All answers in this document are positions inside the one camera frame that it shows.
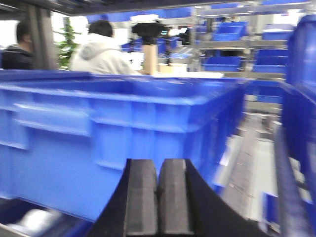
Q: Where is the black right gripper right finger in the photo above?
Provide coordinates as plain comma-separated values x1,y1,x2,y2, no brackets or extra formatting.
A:
158,158,267,237

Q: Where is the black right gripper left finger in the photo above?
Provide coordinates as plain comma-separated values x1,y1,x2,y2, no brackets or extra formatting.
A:
87,159,158,237

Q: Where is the large blue crate upper shelf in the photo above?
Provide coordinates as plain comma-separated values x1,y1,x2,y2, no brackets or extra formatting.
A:
0,74,247,221

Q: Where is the blue crate right edge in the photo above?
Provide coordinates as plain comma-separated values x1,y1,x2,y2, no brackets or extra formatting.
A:
274,15,316,237

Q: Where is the person in white hoodie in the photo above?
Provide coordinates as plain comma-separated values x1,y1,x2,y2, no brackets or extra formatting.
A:
69,20,139,75

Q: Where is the green plant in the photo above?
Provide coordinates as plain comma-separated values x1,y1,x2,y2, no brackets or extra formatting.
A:
57,17,81,70

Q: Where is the person in dark jacket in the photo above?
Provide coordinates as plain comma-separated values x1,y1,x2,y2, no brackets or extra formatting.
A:
1,20,34,70

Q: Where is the black camera on wooden post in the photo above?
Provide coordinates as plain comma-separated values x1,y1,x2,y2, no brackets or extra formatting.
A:
132,21,167,76

